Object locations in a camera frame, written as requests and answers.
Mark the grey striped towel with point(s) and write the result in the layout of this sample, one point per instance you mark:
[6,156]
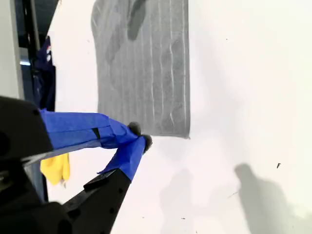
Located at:
[146,73]

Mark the yellow cloth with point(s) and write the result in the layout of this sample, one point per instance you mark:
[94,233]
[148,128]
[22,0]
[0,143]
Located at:
[56,169]

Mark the dark blue fabric item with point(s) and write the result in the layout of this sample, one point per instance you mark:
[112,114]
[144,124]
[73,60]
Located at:
[45,73]

